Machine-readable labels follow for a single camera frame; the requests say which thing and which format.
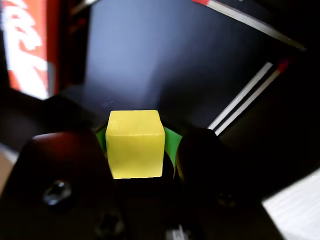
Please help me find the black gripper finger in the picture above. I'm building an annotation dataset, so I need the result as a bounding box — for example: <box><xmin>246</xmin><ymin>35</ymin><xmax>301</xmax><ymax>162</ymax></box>
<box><xmin>163</xmin><ymin>126</ymin><xmax>278</xmax><ymax>240</ymax></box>
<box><xmin>0</xmin><ymin>119</ymin><xmax>126</xmax><ymax>240</ymax></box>

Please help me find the yellow cube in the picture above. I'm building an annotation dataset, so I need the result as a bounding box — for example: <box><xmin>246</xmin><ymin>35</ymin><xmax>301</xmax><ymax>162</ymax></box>
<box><xmin>104</xmin><ymin>109</ymin><xmax>166</xmax><ymax>180</ymax></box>

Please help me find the black open box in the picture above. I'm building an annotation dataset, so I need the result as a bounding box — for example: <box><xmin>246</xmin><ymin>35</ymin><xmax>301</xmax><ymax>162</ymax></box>
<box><xmin>0</xmin><ymin>0</ymin><xmax>320</xmax><ymax>203</ymax></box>

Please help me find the silver stick with red tip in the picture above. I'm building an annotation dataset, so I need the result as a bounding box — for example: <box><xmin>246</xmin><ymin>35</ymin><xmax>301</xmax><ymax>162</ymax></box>
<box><xmin>207</xmin><ymin>59</ymin><xmax>292</xmax><ymax>137</ymax></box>

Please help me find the orange carton with white print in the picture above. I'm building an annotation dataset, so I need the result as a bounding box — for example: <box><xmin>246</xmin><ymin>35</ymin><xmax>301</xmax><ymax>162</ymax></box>
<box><xmin>0</xmin><ymin>0</ymin><xmax>55</xmax><ymax>101</ymax></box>

